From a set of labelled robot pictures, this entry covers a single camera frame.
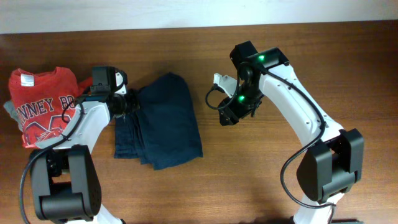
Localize navy blue shorts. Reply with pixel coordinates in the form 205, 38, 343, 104
114, 73, 203, 170

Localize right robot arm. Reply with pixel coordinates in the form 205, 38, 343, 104
213, 41, 364, 223

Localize red printed t-shirt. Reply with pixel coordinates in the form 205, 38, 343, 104
8, 67, 93, 148

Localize grey folded t-shirt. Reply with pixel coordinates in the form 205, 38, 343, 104
3, 100, 63, 149

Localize right black cable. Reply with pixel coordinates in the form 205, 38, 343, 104
205, 71, 338, 209

